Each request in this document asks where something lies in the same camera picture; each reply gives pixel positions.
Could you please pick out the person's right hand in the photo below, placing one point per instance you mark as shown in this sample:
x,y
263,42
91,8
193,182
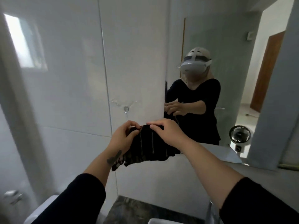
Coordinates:
x,y
172,135

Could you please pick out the person's left hand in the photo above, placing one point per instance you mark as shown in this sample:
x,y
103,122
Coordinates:
x,y
118,141

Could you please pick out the person's left thumb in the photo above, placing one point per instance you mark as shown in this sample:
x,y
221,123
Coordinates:
x,y
134,134

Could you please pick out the person's right thumb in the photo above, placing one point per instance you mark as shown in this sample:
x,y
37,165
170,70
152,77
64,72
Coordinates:
x,y
155,127

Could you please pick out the black striped cloth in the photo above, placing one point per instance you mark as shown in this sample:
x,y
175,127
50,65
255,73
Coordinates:
x,y
149,144

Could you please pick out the person's right forearm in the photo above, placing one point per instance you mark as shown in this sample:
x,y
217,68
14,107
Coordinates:
x,y
217,179

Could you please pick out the person's left forearm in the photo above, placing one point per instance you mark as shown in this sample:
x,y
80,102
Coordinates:
x,y
93,181

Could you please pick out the small black fan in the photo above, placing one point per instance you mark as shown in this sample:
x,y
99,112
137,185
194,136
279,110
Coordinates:
x,y
239,135

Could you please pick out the white sink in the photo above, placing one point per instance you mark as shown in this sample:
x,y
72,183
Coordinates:
x,y
163,221

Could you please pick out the chrome faucet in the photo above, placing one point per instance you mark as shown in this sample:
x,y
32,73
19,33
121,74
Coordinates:
x,y
211,213

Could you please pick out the white toilet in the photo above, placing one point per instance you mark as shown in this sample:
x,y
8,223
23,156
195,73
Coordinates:
x,y
41,211

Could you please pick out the clear adhesive wall hook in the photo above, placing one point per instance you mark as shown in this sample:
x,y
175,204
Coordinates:
x,y
126,109

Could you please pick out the wall mirror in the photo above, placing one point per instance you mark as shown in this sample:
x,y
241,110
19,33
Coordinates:
x,y
233,67

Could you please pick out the white wall switch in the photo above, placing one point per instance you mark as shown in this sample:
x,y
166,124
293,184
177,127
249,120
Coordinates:
x,y
249,36

